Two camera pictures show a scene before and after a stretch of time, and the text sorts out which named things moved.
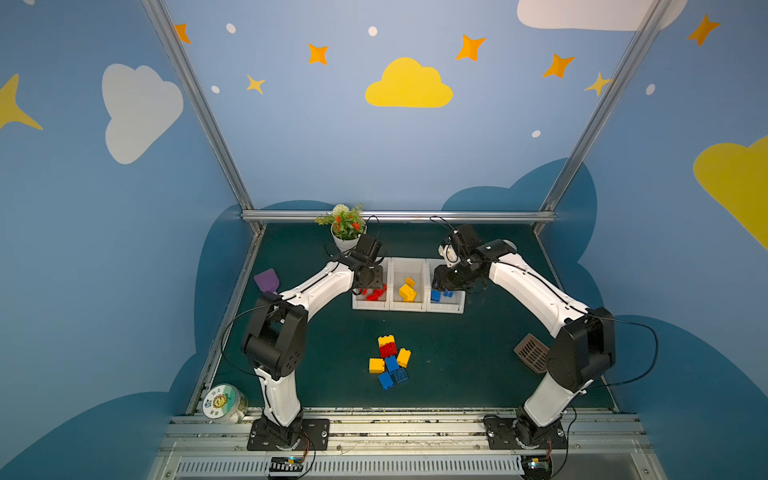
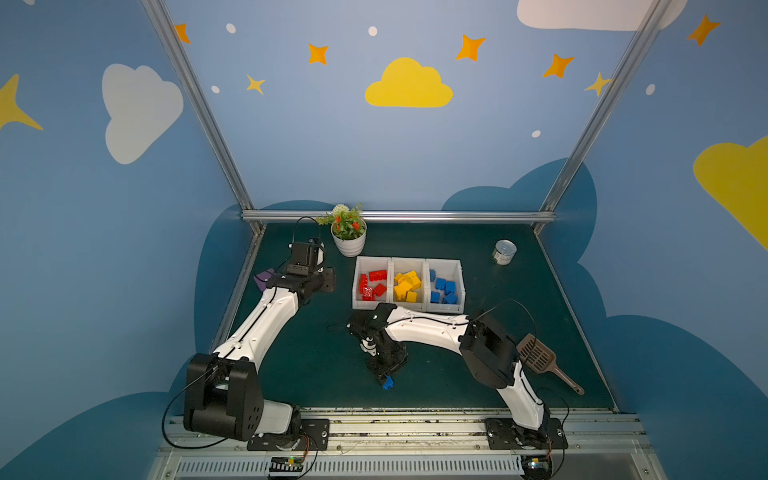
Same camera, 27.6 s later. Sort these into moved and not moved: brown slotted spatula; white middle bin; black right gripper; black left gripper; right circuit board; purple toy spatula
Moved: black left gripper; black right gripper
Not moved: white middle bin; right circuit board; brown slotted spatula; purple toy spatula
